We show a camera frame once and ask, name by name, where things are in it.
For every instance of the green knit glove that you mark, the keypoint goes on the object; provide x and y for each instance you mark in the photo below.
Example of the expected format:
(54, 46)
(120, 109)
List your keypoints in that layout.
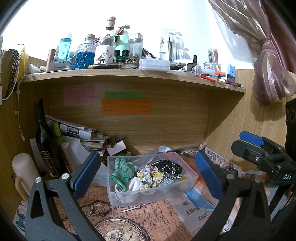
(124, 171)

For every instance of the orange sticky note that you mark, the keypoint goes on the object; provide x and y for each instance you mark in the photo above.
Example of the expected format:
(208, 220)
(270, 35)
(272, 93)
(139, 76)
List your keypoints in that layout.
(126, 106)

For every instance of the silver foil plastic bag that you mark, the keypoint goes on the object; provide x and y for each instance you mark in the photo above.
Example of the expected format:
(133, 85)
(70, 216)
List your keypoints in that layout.
(166, 181)

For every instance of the blue faceted glass bottle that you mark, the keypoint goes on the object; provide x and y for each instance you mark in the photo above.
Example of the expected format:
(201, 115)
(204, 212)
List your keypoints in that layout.
(85, 53)

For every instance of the blue cartoon sticker card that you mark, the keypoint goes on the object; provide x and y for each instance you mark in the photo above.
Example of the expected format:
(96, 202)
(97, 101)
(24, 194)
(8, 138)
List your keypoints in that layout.
(19, 219)

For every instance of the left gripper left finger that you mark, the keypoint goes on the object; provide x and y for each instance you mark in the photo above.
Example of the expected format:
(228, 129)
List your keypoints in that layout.
(83, 175)

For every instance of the green sticky note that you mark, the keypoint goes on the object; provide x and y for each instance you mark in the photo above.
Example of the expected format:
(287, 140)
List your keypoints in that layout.
(122, 95)

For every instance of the yellow sponge block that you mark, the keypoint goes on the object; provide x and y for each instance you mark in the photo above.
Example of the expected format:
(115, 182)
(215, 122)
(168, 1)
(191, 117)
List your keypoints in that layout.
(182, 180)

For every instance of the light blue bottle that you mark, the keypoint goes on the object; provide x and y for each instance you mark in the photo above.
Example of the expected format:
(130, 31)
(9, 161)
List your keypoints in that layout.
(64, 48)

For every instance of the clear plastic lidded box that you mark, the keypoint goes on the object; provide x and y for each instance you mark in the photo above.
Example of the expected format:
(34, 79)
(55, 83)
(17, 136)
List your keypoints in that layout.
(154, 65)

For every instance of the white drawstring pouch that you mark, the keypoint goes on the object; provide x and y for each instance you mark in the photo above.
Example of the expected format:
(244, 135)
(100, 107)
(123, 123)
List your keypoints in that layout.
(132, 185)

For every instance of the white paper sheet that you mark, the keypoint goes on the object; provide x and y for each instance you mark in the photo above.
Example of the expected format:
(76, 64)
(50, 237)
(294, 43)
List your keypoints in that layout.
(77, 154)

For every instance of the dark wine bottle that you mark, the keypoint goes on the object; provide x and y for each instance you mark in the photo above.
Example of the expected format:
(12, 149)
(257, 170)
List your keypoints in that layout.
(49, 148)

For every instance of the clear plastic storage bin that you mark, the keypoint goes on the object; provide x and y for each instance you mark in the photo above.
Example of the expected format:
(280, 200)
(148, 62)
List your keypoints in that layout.
(155, 193)

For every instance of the white illustrated cup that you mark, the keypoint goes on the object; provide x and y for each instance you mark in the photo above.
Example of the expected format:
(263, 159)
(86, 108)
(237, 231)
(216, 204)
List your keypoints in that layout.
(104, 54)

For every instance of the person's right hand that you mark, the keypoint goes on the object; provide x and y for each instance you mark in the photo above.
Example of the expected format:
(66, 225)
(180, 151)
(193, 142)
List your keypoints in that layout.
(266, 180)

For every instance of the mint green bottle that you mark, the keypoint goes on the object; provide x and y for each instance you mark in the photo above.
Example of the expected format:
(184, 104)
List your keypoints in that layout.
(122, 46)

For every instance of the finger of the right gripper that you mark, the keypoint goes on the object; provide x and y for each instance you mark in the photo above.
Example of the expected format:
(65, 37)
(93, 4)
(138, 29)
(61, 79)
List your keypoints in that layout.
(251, 138)

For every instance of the white cream mug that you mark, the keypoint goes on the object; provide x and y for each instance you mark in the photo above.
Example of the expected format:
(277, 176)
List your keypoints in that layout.
(26, 173)

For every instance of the pink satin curtain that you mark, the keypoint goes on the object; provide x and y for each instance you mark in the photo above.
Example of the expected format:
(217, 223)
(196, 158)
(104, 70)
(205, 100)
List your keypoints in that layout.
(271, 45)

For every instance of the floral yellow white scrunchie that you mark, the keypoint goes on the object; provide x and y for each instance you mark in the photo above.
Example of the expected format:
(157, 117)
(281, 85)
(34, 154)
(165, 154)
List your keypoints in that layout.
(150, 176)

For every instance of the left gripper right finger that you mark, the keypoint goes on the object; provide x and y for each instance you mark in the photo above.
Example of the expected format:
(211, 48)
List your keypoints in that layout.
(212, 175)

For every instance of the black chain-print scrunchie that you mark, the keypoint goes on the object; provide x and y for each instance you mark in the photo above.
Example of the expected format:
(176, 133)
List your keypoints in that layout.
(169, 169)

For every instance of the stack of magazines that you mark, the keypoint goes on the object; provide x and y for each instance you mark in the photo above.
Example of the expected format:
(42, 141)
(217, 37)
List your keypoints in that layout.
(88, 137)

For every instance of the small white paper box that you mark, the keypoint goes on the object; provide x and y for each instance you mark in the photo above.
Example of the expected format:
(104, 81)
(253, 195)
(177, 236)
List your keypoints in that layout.
(118, 147)

